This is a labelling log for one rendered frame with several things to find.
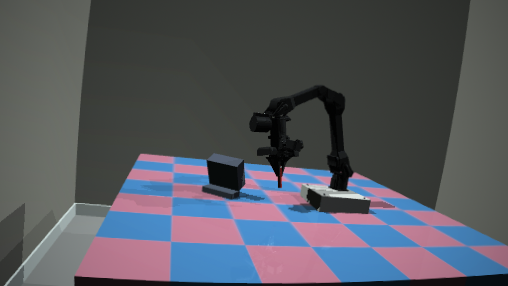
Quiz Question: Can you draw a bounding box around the grey square panel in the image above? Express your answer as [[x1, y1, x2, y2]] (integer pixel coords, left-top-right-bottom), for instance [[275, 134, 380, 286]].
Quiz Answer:
[[201, 153, 245, 200]]

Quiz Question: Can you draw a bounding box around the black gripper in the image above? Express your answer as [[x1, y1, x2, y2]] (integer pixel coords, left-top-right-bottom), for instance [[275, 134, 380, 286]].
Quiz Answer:
[[257, 132, 299, 177]]

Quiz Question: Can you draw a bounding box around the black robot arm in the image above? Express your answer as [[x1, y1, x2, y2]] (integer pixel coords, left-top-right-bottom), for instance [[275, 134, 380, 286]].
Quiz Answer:
[[249, 85, 353, 191]]

